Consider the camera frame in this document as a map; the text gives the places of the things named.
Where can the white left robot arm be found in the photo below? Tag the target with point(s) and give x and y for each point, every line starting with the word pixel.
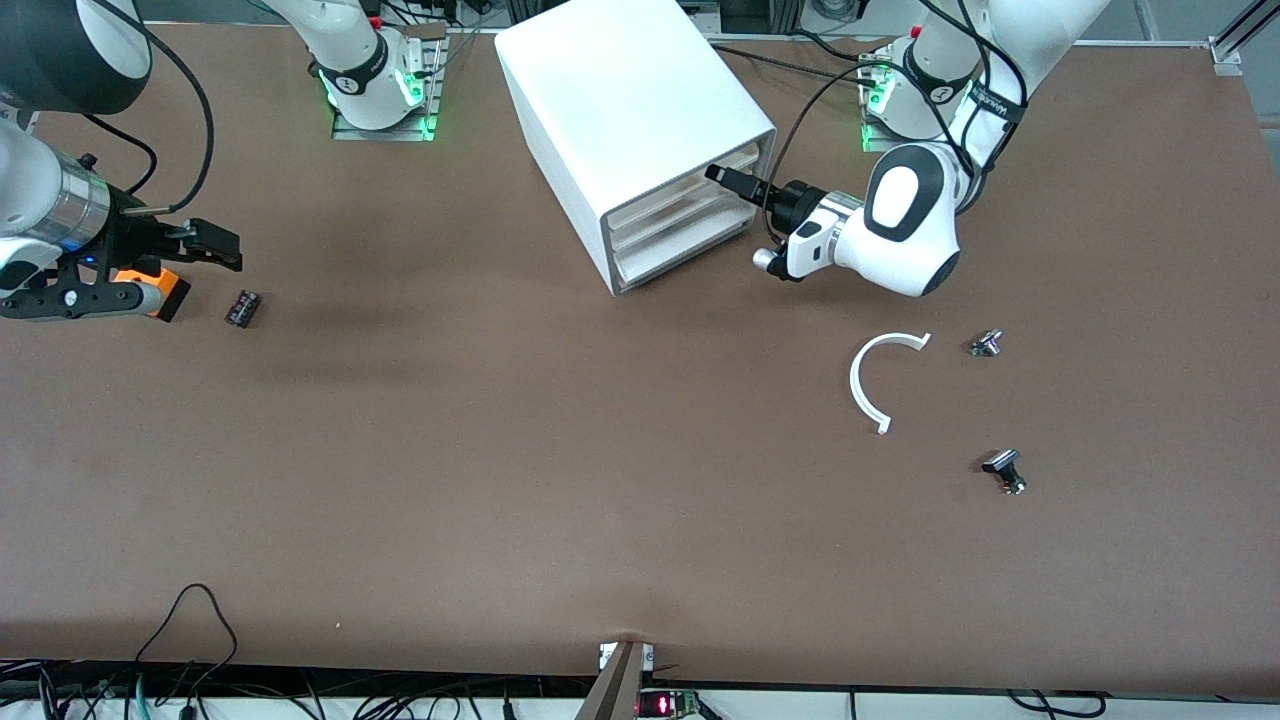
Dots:
pixel 900 230

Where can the white semicircular bracket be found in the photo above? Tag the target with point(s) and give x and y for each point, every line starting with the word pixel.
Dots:
pixel 855 385

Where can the small black terminal block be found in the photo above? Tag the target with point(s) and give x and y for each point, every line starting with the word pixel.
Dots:
pixel 243 308

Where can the device with red display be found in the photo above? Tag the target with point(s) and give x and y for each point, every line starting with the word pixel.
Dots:
pixel 665 706

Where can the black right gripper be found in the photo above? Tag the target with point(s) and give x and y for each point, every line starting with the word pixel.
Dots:
pixel 133 237

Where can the white drawer cabinet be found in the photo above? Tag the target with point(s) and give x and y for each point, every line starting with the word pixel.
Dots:
pixel 620 90

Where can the aluminium frame corner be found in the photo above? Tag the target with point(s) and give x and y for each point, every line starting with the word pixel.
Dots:
pixel 1225 52

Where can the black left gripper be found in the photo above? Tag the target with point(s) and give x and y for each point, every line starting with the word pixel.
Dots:
pixel 795 201

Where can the upper small metal knob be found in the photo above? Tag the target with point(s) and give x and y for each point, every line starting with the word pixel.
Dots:
pixel 986 345

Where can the white plastic drawer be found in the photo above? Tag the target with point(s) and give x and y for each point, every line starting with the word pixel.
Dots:
pixel 680 200
pixel 680 258
pixel 670 235

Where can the black switch with grey cap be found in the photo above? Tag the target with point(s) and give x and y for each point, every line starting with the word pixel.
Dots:
pixel 1003 465

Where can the grey metal stand post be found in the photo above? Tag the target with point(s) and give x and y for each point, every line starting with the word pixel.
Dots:
pixel 615 690

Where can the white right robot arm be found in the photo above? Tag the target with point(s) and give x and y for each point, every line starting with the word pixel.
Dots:
pixel 30 170

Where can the orange box with black base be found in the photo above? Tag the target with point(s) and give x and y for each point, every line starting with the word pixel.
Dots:
pixel 172 292

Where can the white clamp bracket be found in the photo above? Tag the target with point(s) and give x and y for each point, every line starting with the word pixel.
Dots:
pixel 604 655

